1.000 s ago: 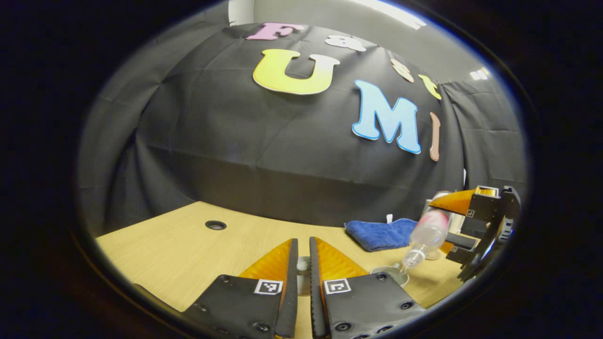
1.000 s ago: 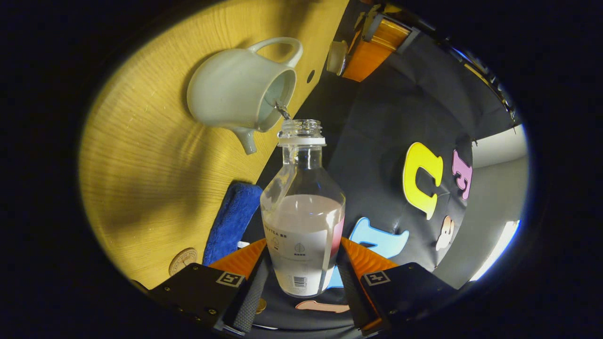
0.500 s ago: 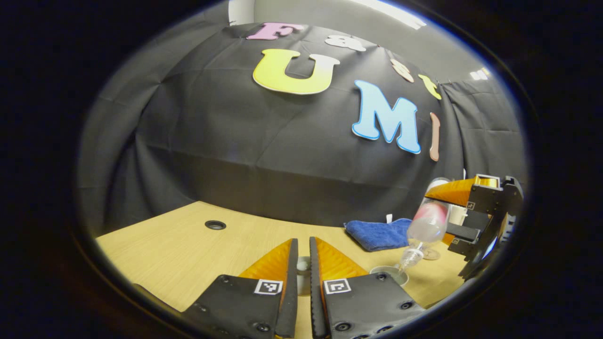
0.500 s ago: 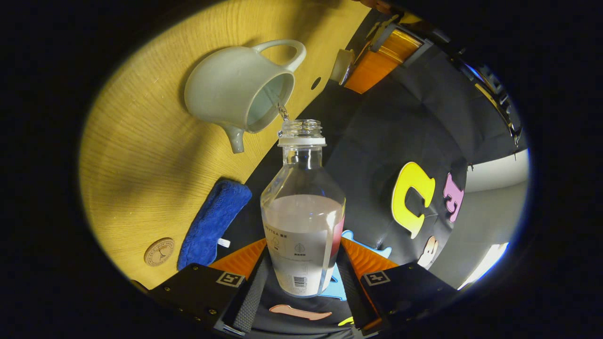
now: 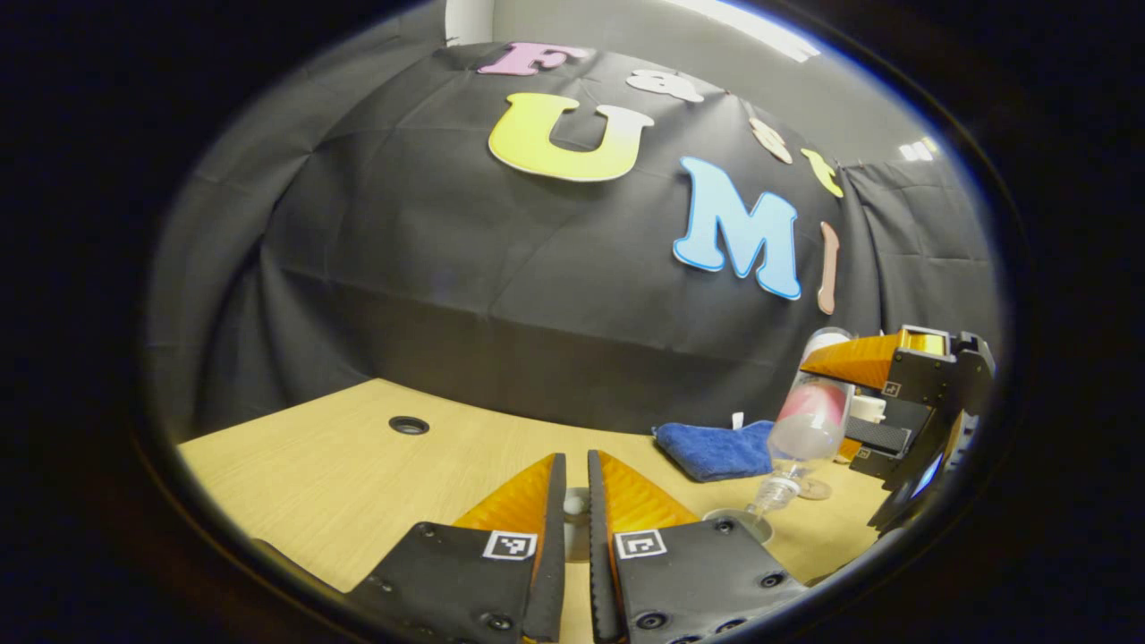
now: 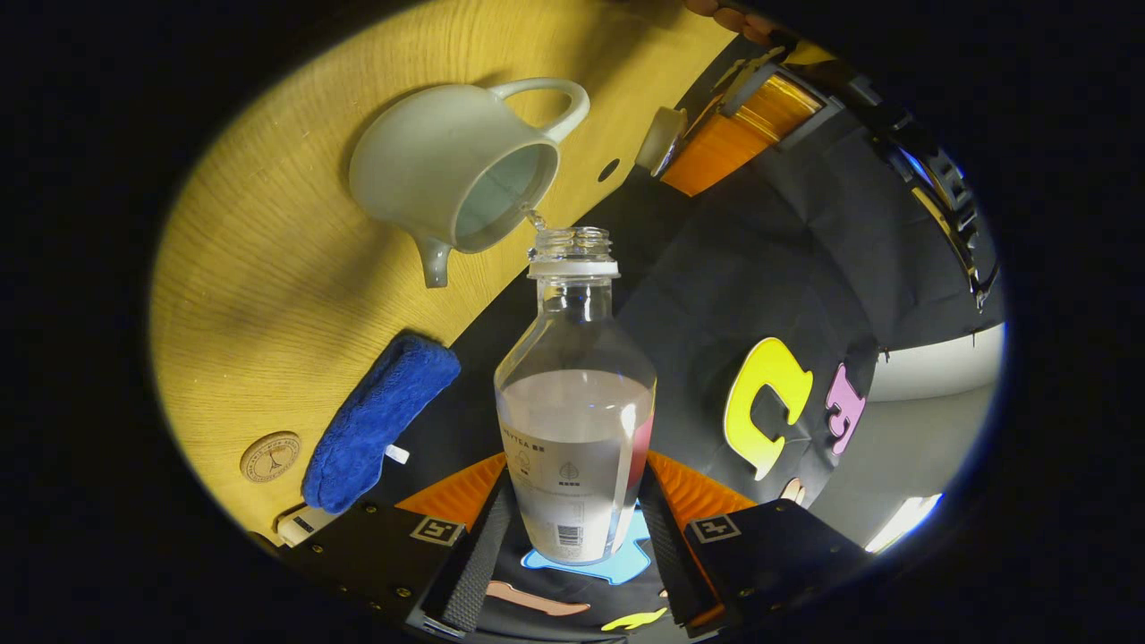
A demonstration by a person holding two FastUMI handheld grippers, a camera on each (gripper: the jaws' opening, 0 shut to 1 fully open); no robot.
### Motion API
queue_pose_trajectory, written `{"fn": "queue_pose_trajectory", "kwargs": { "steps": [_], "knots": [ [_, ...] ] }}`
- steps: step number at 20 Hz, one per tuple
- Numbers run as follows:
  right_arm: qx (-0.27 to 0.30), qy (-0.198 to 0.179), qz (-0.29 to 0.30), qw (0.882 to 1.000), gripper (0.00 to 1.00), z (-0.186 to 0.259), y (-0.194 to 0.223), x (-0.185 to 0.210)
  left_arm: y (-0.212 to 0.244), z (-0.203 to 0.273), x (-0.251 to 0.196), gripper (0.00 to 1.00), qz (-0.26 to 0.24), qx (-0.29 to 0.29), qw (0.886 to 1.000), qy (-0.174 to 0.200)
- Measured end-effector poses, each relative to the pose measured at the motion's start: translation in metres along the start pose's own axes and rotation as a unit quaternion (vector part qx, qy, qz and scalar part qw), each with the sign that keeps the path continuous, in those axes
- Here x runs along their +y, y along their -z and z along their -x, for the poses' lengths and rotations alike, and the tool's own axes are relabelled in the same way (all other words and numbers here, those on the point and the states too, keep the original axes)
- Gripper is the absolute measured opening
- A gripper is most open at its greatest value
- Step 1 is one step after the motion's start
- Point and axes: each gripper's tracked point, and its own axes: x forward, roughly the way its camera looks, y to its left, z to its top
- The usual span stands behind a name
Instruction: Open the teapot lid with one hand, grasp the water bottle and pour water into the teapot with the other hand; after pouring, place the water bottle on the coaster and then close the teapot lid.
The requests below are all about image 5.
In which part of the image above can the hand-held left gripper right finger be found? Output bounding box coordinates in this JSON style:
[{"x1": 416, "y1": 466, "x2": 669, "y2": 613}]
[{"x1": 586, "y1": 449, "x2": 811, "y2": 644}]

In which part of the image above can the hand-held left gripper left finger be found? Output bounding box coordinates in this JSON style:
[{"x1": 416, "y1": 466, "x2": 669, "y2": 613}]
[{"x1": 344, "y1": 452, "x2": 569, "y2": 644}]

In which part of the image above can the clear plastic water bottle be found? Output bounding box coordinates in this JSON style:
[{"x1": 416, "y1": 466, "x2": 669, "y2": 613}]
[{"x1": 750, "y1": 327, "x2": 858, "y2": 521}]

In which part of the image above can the blue towel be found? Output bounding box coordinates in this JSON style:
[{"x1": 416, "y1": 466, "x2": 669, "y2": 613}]
[{"x1": 653, "y1": 411, "x2": 780, "y2": 484}]

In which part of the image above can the black backdrop cloth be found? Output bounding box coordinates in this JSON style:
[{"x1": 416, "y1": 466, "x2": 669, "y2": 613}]
[{"x1": 146, "y1": 38, "x2": 1005, "y2": 441}]

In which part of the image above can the ceiling light panel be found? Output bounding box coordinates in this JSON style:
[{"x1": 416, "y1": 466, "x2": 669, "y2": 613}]
[{"x1": 666, "y1": 0, "x2": 821, "y2": 64}]

